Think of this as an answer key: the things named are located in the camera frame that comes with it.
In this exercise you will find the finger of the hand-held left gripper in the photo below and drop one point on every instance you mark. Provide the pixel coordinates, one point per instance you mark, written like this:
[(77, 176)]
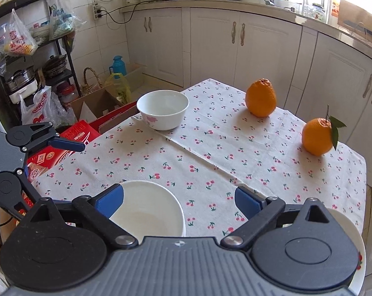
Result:
[(68, 145), (30, 190)]

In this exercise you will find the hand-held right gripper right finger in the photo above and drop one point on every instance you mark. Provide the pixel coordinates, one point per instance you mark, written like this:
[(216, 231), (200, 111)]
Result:
[(249, 200)]

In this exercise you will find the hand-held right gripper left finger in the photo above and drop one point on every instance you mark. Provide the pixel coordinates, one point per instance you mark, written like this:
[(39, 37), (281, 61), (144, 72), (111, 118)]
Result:
[(110, 199)]

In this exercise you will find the white bowl with pink flower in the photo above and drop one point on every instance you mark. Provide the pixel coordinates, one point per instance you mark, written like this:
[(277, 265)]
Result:
[(148, 212), (162, 108)]

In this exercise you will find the white fruit-print plate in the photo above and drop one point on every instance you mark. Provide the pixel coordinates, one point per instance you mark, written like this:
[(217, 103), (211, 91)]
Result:
[(361, 274)]

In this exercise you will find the red printed carton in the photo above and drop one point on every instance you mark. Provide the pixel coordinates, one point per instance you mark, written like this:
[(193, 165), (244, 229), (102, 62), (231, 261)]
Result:
[(47, 160)]

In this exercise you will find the brown cardboard box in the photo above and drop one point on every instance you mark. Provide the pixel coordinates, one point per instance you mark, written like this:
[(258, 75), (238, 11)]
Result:
[(90, 106)]

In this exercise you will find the red and white plastic bag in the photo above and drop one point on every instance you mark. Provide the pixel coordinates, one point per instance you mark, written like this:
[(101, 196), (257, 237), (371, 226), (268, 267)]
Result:
[(39, 106)]

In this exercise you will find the red jar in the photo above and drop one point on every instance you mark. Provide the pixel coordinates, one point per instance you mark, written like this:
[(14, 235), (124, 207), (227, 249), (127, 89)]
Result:
[(66, 92)]

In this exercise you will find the wicker basket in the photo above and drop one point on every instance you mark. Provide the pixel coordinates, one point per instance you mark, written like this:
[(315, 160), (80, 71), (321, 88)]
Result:
[(87, 88)]

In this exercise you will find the cherry-print tablecloth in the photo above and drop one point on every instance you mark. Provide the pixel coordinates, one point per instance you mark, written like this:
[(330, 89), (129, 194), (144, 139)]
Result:
[(204, 148)]

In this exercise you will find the steel pot with white base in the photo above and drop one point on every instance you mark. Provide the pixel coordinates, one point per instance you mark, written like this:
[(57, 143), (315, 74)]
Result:
[(20, 84)]

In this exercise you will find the black steamer pot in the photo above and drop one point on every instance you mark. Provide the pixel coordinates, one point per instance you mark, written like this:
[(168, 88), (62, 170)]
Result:
[(54, 66)]

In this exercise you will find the black metal shelf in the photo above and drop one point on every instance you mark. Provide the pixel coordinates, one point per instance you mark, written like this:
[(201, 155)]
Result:
[(67, 58)]

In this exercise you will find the blue thermos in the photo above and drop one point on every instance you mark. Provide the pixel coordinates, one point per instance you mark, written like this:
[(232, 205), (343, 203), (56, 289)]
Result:
[(116, 67)]

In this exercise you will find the orange with green leaf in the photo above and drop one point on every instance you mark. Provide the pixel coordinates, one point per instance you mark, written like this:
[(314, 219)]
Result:
[(317, 137)]

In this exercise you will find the pointed orange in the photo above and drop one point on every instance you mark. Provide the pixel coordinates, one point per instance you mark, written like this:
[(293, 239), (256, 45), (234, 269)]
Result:
[(261, 98)]

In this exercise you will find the plastic bag with yellow packets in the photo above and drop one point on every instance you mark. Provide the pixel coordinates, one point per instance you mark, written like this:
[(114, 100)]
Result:
[(17, 37)]

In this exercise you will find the clear plastic bag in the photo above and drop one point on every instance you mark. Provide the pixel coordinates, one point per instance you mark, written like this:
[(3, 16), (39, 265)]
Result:
[(62, 12)]

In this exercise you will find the white power strip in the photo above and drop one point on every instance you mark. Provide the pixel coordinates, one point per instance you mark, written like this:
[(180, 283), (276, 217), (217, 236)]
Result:
[(96, 10)]

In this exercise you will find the white kitchen cabinet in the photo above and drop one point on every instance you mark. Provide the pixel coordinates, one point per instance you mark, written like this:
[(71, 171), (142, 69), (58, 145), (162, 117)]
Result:
[(210, 46)]

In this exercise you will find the glass jar with green lid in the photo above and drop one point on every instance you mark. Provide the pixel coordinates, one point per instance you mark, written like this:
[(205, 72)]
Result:
[(317, 12)]

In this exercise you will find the black kitchen knife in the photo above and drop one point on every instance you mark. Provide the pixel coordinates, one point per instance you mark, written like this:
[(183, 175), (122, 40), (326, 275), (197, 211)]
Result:
[(361, 29)]

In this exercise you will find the wooden cutting board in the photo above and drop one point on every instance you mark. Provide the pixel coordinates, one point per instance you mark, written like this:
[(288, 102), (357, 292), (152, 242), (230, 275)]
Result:
[(352, 12)]

